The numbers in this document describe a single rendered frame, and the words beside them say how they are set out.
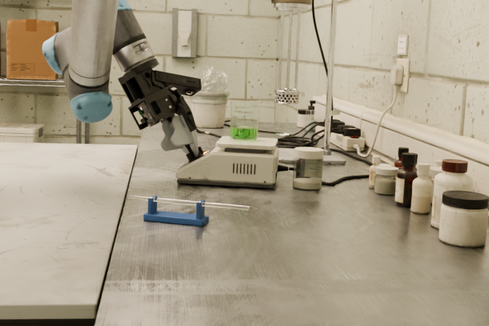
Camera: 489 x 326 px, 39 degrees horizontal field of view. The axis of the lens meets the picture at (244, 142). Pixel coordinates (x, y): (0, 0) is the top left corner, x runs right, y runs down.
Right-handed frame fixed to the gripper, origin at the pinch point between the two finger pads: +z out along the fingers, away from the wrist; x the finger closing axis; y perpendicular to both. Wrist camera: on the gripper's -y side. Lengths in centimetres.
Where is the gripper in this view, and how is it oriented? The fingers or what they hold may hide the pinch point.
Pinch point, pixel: (194, 149)
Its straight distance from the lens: 141.7
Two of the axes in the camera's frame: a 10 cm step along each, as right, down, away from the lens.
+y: -6.6, 4.0, -6.4
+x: 5.9, -2.5, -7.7
